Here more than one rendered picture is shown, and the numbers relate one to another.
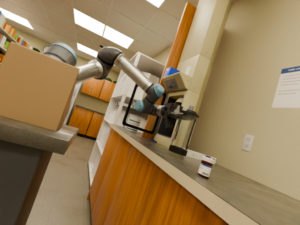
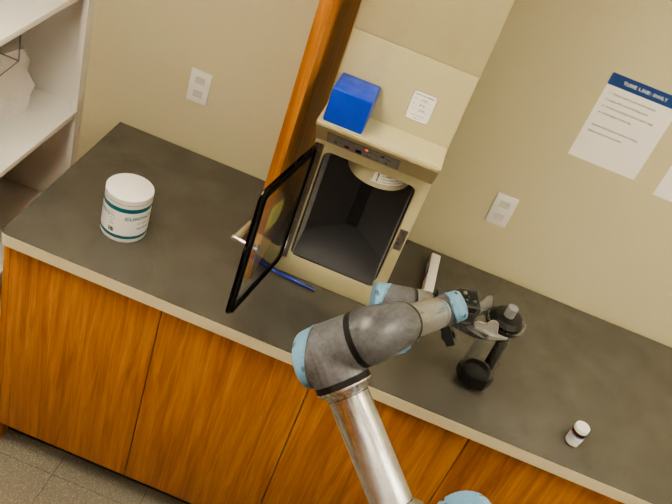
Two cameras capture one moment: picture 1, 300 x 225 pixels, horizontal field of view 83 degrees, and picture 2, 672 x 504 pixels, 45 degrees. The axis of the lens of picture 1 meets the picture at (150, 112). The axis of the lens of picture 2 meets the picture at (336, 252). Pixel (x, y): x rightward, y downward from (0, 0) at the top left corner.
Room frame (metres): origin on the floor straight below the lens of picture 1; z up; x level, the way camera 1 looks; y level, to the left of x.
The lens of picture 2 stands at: (0.72, 1.52, 2.45)
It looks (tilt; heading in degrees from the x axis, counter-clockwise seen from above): 37 degrees down; 293
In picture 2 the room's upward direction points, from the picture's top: 21 degrees clockwise
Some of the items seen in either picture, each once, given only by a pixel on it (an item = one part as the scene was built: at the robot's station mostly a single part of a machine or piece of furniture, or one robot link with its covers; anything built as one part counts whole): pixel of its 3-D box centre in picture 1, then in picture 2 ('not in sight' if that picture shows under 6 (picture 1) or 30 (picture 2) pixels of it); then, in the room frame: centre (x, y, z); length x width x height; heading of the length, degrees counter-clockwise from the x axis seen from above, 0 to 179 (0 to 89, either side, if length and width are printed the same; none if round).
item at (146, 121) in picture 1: (144, 108); (271, 230); (1.53, 0.05, 1.19); 0.30 x 0.01 x 0.40; 101
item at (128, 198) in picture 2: (133, 124); (126, 207); (1.94, 0.14, 1.02); 0.13 x 0.13 x 0.15
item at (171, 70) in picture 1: (171, 74); (352, 103); (1.49, -0.08, 1.56); 0.10 x 0.10 x 0.09; 21
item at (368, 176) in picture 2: (185, 102); (382, 162); (1.44, -0.27, 1.34); 0.18 x 0.18 x 0.05
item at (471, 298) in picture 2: (171, 110); (453, 308); (1.05, -0.12, 1.18); 0.12 x 0.08 x 0.09; 36
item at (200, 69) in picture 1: (186, 105); (375, 161); (1.47, -0.28, 1.33); 0.32 x 0.25 x 0.77; 21
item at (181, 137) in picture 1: (183, 131); (489, 347); (0.93, -0.21, 1.08); 0.11 x 0.11 x 0.21
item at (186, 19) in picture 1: (185, 77); (335, 22); (1.69, -0.23, 1.64); 0.49 x 0.03 x 1.40; 111
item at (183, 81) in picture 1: (173, 83); (377, 150); (1.40, -0.11, 1.46); 0.32 x 0.12 x 0.10; 21
